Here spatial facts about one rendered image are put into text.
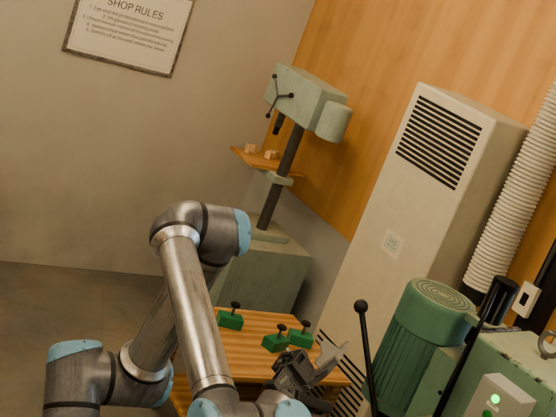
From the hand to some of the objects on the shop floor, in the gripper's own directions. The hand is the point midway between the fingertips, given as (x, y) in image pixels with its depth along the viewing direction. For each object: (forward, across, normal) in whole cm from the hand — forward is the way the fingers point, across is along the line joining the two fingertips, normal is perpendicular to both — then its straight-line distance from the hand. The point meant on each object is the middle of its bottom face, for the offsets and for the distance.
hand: (327, 347), depth 192 cm
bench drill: (+131, +228, +77) cm, 273 cm away
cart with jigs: (+65, +173, +84) cm, 203 cm away
